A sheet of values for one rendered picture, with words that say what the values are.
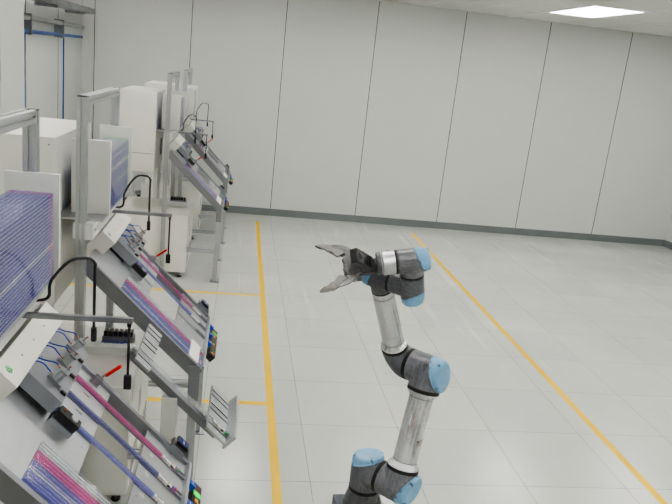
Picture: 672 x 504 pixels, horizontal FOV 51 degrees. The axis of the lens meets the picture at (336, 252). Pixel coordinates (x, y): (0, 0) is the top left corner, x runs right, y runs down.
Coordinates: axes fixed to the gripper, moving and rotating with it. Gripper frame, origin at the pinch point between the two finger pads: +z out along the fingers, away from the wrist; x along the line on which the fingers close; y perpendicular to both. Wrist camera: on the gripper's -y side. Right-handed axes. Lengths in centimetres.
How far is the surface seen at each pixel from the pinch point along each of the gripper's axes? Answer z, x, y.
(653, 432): -210, -48, 277
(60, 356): 79, -18, 2
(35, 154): 81, 41, -14
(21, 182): 87, 34, -11
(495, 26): -272, 510, 591
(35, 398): 81, -32, -9
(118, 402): 71, -29, 34
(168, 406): 63, -27, 69
